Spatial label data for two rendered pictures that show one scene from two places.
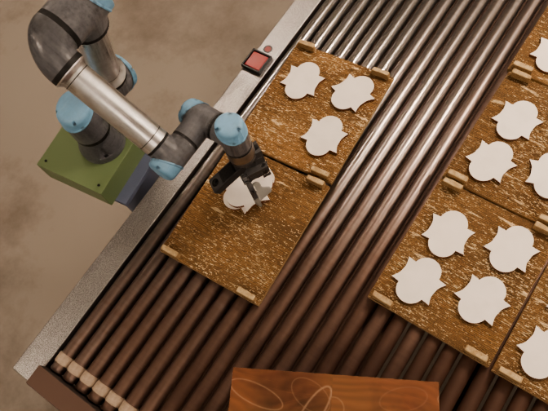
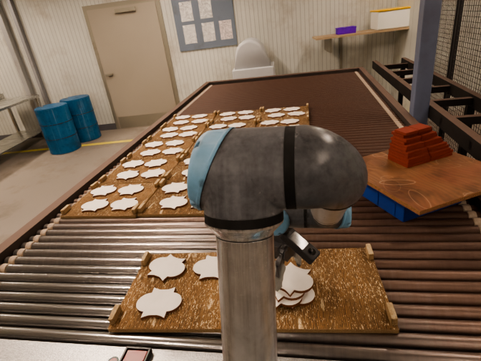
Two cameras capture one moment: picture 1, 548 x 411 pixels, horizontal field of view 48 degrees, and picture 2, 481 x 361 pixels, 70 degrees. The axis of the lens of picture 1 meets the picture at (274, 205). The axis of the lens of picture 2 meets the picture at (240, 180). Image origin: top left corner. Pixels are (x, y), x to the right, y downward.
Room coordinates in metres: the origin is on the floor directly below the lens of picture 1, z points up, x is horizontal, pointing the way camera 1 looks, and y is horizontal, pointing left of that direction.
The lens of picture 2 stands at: (1.47, 0.59, 1.73)
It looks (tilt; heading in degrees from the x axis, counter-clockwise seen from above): 26 degrees down; 228
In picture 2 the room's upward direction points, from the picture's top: 8 degrees counter-clockwise
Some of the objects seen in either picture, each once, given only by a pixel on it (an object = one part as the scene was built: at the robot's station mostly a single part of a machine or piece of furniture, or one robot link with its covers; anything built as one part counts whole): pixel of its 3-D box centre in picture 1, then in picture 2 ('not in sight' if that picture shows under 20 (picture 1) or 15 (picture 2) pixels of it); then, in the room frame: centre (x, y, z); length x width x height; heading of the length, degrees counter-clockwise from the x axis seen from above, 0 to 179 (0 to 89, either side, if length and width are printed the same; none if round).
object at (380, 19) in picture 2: not in sight; (389, 18); (-4.32, -1.97, 1.40); 0.50 x 0.41 x 0.28; 132
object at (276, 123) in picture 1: (313, 109); (187, 287); (1.05, -0.23, 0.93); 0.41 x 0.35 x 0.02; 129
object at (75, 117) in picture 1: (82, 115); not in sight; (1.21, 0.43, 1.13); 0.13 x 0.12 x 0.14; 125
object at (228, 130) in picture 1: (232, 134); not in sight; (0.85, 0.03, 1.27); 0.09 x 0.08 x 0.11; 35
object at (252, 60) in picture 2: not in sight; (255, 82); (-2.77, -3.49, 0.68); 0.70 x 0.62 x 1.37; 132
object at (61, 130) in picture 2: not in sight; (70, 122); (-0.39, -5.78, 0.39); 1.06 x 0.64 x 0.77; 42
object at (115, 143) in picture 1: (97, 135); not in sight; (1.21, 0.43, 1.01); 0.15 x 0.15 x 0.10
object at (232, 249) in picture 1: (245, 218); (314, 285); (0.78, 0.10, 0.93); 0.41 x 0.35 x 0.02; 129
